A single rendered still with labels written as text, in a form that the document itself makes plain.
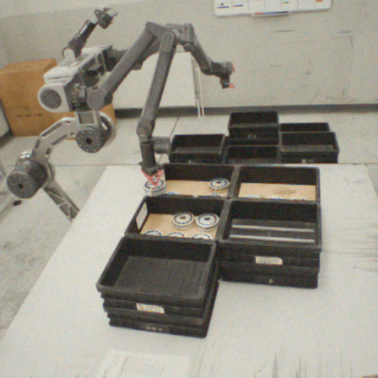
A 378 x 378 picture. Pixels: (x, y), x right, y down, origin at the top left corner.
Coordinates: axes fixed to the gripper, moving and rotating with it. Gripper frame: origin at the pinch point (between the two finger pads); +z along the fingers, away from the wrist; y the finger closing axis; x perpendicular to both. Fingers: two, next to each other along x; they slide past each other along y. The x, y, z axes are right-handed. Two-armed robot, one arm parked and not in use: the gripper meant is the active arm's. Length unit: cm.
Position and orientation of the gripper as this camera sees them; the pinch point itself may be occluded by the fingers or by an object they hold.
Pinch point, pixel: (153, 182)
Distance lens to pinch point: 187.1
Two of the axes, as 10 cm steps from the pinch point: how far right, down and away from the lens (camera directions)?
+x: -8.5, 3.7, -3.9
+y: -5.2, -4.2, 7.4
